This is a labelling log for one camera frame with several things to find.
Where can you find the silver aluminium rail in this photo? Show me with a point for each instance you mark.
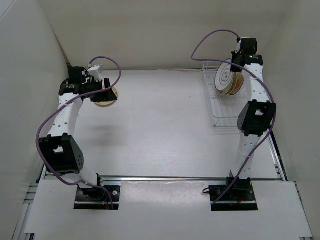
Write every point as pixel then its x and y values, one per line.
pixel 115 178

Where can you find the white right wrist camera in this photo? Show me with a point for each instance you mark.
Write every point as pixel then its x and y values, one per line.
pixel 239 47

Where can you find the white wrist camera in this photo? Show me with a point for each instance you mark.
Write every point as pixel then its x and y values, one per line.
pixel 239 47
pixel 96 70

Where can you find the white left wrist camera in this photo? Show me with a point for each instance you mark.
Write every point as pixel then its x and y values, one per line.
pixel 96 70

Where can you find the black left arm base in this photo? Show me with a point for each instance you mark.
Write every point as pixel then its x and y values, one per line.
pixel 97 199

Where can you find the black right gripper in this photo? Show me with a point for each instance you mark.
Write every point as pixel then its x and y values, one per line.
pixel 234 55

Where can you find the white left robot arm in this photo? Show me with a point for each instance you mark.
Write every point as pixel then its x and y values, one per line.
pixel 63 156

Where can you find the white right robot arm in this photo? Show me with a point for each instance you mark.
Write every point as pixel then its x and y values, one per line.
pixel 257 115

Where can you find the beige plate small motifs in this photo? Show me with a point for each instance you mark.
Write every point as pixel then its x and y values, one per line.
pixel 229 88

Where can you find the white plate orange sunburst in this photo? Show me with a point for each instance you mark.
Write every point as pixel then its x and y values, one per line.
pixel 239 83

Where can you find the white plate green rim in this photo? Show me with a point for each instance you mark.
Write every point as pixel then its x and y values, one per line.
pixel 223 76

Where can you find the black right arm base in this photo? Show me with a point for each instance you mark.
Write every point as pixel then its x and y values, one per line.
pixel 234 200

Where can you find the plain beige plate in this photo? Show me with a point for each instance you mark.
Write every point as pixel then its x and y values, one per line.
pixel 108 103

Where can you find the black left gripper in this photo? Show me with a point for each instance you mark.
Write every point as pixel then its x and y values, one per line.
pixel 104 96

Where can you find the white wire dish rack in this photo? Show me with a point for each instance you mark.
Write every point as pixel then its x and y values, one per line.
pixel 223 109

